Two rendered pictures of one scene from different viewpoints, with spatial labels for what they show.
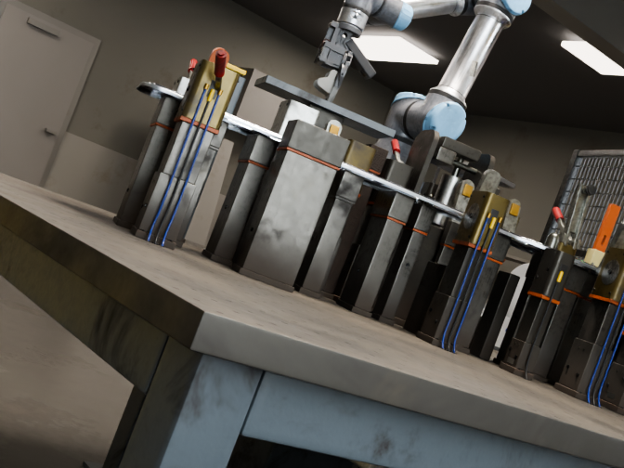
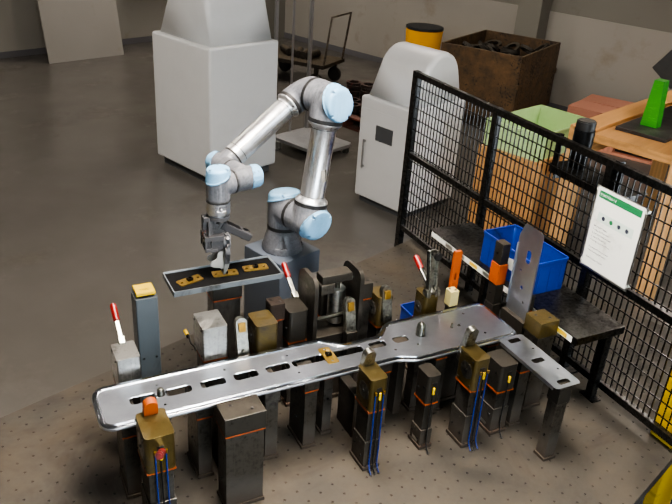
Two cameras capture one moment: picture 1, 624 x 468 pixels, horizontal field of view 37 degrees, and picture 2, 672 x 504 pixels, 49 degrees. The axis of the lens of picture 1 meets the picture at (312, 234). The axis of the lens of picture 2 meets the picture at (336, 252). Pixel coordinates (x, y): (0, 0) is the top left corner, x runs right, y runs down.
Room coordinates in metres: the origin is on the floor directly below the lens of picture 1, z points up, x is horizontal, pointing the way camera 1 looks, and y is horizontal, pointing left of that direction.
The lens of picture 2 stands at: (0.25, 0.17, 2.34)
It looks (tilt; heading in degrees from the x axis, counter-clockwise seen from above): 27 degrees down; 348
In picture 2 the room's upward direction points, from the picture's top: 4 degrees clockwise
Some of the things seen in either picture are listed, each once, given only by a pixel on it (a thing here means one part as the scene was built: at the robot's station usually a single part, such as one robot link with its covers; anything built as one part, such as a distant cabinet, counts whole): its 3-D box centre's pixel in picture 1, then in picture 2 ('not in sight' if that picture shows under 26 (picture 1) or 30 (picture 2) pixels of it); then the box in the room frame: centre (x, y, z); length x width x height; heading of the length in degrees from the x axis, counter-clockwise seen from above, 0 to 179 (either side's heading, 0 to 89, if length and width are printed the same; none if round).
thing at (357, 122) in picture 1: (324, 108); (223, 275); (2.40, 0.09, 1.16); 0.37 x 0.14 x 0.02; 106
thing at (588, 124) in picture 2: not in sight; (581, 143); (2.66, -1.23, 1.52); 0.07 x 0.07 x 0.18
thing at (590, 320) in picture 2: not in sight; (516, 275); (2.58, -1.04, 1.02); 0.90 x 0.22 x 0.03; 16
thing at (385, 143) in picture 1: (394, 154); (282, 235); (2.70, -0.14, 1.15); 0.15 x 0.15 x 0.10
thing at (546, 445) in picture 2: not in sight; (552, 420); (1.95, -0.93, 0.84); 0.05 x 0.05 x 0.29; 16
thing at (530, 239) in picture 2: not in sight; (524, 272); (2.33, -0.93, 1.17); 0.12 x 0.01 x 0.34; 16
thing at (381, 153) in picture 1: (349, 221); (273, 351); (2.32, -0.08, 0.90); 0.05 x 0.05 x 0.40; 16
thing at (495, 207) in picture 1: (465, 271); (370, 420); (1.97, -0.34, 0.87); 0.12 x 0.07 x 0.35; 16
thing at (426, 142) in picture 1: (423, 231); (327, 330); (2.36, -0.27, 0.95); 0.18 x 0.13 x 0.49; 106
